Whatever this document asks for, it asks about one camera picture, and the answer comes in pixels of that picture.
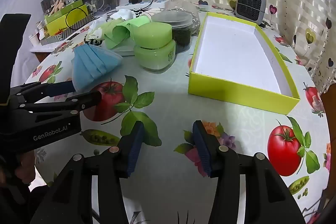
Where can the yellow-green box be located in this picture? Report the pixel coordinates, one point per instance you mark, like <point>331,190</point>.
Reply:
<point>236,56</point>
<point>60,20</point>

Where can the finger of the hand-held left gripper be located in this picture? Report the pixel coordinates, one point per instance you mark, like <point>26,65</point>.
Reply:
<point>61,88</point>
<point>86,102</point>

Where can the person's left hand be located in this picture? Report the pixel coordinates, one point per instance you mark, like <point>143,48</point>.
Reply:
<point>25,169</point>

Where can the green jar lid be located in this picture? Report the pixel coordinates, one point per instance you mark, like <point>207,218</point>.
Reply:
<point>152,40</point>

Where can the yellow-green flat box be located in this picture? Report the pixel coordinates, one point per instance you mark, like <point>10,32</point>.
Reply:
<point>60,20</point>

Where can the black white striped sock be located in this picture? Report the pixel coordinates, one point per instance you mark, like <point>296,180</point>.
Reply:
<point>139,12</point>

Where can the green rabbit towel roll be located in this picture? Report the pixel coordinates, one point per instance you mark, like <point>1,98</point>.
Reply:
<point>118,32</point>

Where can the small grey heater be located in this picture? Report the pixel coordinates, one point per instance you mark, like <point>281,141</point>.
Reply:
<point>249,5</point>

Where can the wooden wardrobe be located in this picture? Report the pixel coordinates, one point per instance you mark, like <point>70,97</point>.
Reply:
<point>329,121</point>

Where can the glass jar dark lid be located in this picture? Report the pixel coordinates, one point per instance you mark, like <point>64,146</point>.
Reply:
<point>44,3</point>
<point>53,2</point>

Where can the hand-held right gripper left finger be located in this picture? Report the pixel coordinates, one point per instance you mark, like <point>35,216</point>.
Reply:
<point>135,150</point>

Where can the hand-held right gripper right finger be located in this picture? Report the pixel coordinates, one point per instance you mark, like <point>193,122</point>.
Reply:
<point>202,150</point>

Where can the small beige figurine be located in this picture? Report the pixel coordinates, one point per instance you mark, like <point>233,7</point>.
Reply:
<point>59,5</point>

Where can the blue face mask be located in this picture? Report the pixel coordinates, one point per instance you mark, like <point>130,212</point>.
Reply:
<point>89,66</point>

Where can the clear jar dark contents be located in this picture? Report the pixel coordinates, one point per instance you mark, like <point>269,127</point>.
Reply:
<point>181,40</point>

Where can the pale blue sock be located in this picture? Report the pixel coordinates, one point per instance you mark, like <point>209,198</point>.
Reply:
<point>99,22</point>

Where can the white sock bundle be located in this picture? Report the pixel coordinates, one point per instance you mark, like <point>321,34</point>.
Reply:
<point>122,14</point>

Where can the white power strip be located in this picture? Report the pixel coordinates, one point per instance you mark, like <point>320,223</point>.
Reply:
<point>147,5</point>

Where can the fruit print tablecloth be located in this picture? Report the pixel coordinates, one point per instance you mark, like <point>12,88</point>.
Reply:
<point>168,98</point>

